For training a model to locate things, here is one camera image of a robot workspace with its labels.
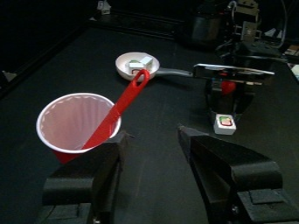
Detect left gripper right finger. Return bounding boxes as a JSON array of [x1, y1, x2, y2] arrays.
[[176, 124, 299, 224]]

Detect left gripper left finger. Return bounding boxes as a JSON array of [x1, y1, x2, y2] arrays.
[[33, 129, 130, 224]]

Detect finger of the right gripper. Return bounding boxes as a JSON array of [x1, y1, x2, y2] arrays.
[[232, 83, 256, 120], [204, 80, 226, 117]]

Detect white toy sushi piece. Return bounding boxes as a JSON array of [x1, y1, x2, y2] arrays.
[[138, 55, 154, 67], [212, 113, 238, 136], [126, 59, 145, 75]]

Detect red toy pepper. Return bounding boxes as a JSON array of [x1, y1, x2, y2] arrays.
[[218, 80, 238, 96]]

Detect red plastic cup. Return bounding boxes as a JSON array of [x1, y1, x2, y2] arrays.
[[34, 92, 122, 165]]

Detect white toy pan black handle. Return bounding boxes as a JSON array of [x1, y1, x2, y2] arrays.
[[114, 51, 194, 83]]

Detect red plastic utensil with loop handle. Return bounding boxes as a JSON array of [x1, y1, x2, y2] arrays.
[[79, 68, 152, 151]]

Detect white corner bracket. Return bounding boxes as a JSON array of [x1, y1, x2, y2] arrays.
[[96, 0, 113, 16]]

